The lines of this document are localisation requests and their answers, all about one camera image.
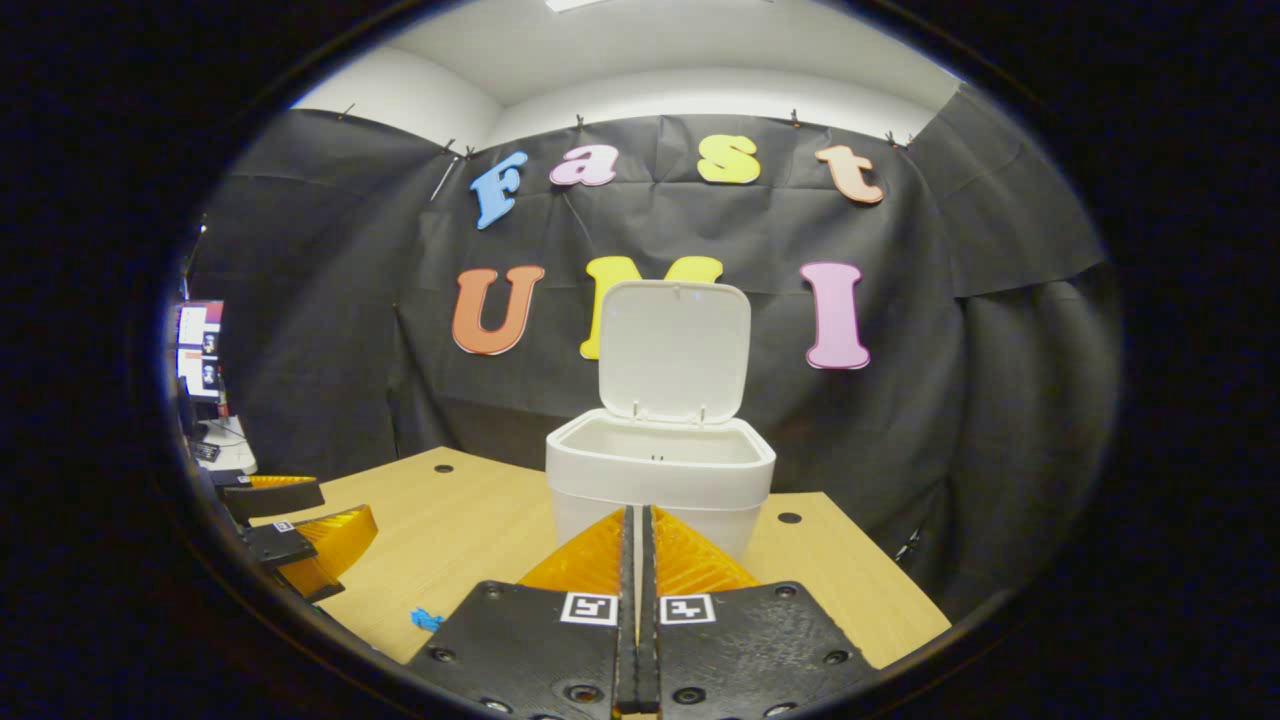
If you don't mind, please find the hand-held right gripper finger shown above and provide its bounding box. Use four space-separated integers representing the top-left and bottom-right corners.
405 505 639 719
638 505 881 719

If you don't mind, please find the white desktop garbage bin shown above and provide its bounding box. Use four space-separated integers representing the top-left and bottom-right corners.
545 280 777 566

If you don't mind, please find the white side table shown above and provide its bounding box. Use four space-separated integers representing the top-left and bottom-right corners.
190 415 259 476

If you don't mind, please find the computer monitor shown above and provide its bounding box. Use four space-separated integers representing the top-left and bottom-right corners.
175 300 226 406

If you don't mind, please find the black backdrop cloth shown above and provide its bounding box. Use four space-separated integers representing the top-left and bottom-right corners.
185 85 1121 621

